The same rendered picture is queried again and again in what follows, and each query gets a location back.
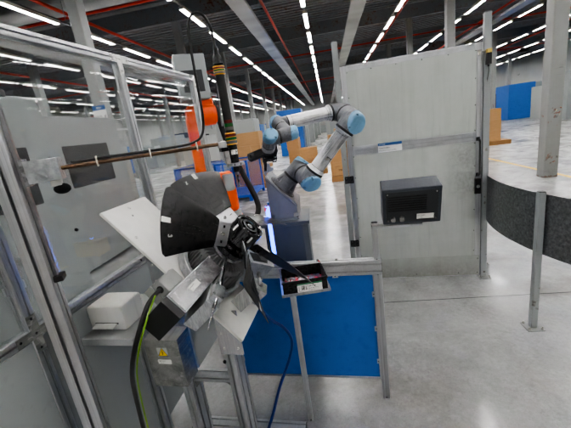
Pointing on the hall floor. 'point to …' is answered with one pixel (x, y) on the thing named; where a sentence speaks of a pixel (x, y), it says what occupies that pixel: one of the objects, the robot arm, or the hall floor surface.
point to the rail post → (381, 335)
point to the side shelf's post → (156, 392)
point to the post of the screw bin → (302, 357)
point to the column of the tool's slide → (48, 295)
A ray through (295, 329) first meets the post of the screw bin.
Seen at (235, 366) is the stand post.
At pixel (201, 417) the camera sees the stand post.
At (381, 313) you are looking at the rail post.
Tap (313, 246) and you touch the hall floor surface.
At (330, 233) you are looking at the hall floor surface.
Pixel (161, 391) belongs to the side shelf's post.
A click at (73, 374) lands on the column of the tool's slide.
